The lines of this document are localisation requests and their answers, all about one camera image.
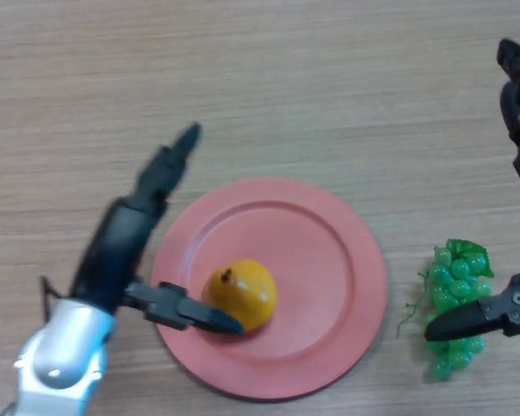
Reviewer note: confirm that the green grape bunch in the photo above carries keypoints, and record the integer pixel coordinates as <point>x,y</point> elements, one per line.
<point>455,277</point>

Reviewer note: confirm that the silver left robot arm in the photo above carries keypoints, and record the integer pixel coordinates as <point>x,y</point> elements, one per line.
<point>60,351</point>

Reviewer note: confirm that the pink round plate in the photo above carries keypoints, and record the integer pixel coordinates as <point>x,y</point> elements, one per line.
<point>312,260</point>

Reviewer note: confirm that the yellow pear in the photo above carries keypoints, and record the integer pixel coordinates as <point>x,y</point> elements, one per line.
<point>247,290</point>

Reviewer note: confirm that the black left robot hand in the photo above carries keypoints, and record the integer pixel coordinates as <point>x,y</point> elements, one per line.
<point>112,247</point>

